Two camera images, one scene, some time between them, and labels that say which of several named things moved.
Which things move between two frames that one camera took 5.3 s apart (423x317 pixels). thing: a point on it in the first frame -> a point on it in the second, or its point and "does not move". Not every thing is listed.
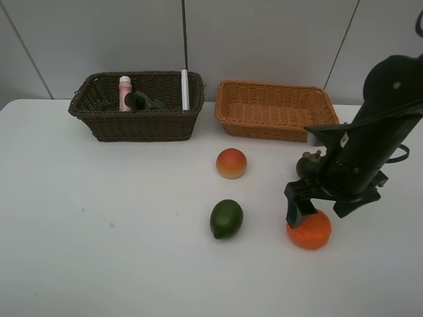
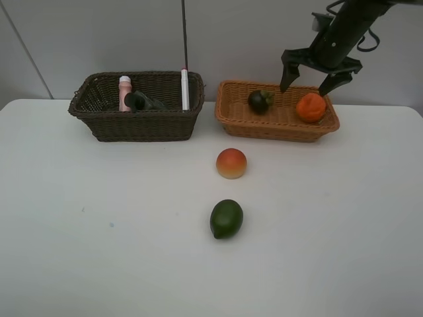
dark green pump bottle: (137, 101) does not move
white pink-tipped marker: (185, 89) does not move
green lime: (226, 218) does not move
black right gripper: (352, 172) -> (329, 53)
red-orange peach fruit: (231, 164) does not move
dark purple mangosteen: (310, 165) -> (260, 101)
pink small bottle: (125, 87) does not move
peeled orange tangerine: (312, 232) -> (311, 107)
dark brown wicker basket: (97, 99) does not move
